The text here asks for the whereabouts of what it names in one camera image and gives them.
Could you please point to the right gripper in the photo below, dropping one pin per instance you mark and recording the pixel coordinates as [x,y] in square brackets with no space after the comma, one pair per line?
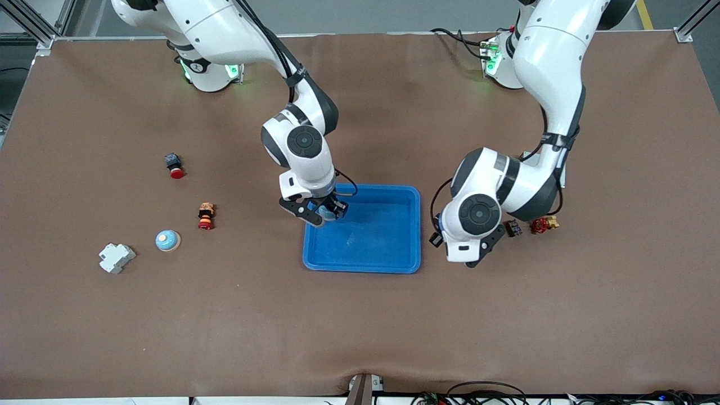
[333,205]

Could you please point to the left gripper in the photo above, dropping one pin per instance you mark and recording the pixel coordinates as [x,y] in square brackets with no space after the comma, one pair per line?
[432,238]

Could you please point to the blue desk bell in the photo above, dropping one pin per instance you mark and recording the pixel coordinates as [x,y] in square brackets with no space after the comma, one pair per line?
[167,241]
[325,213]

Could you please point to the small black electronic component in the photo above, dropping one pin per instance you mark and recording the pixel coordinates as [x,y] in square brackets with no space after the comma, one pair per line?
[513,228]

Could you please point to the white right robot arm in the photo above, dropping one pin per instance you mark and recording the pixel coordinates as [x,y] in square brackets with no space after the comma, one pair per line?
[225,34]

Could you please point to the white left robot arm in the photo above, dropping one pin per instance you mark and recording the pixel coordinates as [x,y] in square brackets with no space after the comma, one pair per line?
[551,50]

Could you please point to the blue plastic tray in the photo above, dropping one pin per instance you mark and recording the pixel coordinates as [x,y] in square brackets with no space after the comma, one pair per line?
[377,242]

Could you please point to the red valve brass fitting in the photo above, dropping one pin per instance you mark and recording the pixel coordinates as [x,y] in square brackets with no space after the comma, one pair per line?
[542,225]

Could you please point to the grey metal power supply box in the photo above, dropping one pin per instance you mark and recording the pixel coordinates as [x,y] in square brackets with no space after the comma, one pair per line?
[526,155]

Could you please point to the red emergency stop orange base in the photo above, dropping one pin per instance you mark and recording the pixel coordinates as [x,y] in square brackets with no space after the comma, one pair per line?
[206,216]

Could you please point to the brown table cover mat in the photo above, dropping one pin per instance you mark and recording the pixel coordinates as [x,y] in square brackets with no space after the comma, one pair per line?
[360,326]

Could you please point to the red pushbutton black base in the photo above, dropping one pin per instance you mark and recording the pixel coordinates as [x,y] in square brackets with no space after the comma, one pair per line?
[175,167]

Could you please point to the white circuit breaker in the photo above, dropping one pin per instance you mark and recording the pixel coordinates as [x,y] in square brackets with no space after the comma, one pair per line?
[117,257]

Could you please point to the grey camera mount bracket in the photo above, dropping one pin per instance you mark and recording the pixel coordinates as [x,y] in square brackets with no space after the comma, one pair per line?
[363,391]

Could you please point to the aluminium frame post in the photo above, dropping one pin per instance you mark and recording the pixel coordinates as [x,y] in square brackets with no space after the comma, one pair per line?
[694,19]
[42,31]

